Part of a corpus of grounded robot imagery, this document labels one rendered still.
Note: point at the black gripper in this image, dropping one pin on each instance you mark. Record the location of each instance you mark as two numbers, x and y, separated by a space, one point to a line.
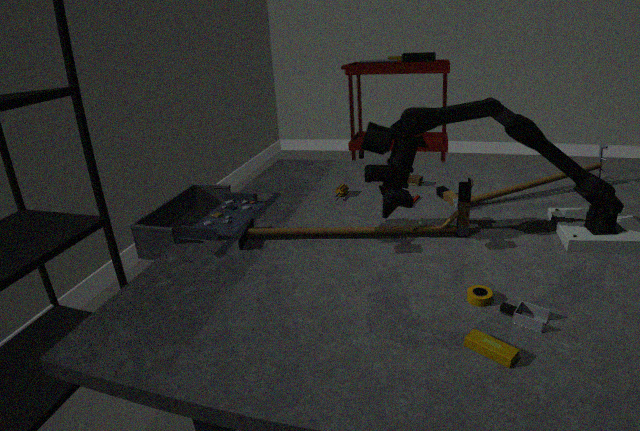
394 195

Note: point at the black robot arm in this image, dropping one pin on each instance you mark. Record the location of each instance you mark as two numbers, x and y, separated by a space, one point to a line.
601 217

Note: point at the yellow rectangular block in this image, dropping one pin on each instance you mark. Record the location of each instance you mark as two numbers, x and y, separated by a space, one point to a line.
491 348

